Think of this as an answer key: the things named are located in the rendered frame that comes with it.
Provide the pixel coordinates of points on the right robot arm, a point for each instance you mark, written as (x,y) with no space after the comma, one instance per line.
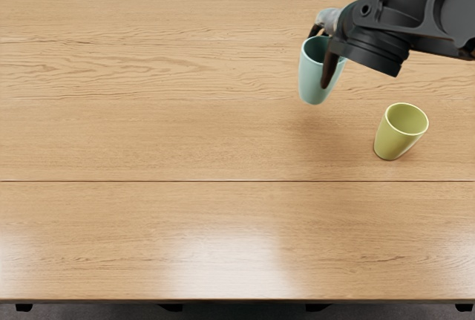
(404,19)

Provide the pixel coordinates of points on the light teal cup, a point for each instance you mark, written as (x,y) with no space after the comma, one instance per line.
(314,75)

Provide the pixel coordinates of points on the yellow-green cup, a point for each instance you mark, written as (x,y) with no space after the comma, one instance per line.
(399,130)

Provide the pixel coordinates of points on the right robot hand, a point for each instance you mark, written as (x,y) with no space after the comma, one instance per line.
(329,18)

